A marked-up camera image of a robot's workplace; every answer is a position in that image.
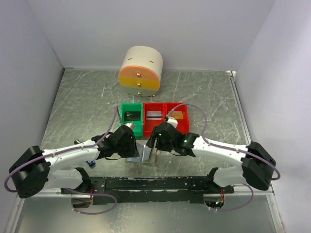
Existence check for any grey card holder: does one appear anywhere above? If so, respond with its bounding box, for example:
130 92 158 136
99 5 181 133
125 141 157 164

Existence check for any red double plastic bin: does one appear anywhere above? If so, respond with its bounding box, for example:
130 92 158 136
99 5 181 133
143 102 190 136

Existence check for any green plastic bin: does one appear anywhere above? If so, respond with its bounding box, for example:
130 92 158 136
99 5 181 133
120 102 143 137

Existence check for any blue card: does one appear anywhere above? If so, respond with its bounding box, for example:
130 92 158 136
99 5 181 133
86 160 96 168

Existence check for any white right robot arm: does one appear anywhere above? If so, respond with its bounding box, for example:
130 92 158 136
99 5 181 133
146 121 276 193

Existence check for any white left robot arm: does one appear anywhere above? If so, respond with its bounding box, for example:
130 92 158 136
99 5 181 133
9 123 139 199

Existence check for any orange gold card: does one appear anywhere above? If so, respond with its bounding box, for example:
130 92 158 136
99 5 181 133
170 111 184 120

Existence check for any black card in green bin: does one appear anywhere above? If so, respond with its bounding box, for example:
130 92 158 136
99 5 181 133
124 111 141 122

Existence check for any white card with black stripe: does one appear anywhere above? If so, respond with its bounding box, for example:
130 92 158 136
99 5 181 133
146 111 162 120

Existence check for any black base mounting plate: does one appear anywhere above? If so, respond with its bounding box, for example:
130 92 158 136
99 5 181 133
75 176 234 204

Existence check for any round three-drawer cabinet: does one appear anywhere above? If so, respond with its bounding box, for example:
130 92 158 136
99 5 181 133
119 46 163 97

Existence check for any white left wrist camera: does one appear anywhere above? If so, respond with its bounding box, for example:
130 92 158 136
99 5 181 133
125 122 136 131

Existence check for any aluminium rail frame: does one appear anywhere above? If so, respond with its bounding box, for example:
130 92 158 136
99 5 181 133
19 70 275 197

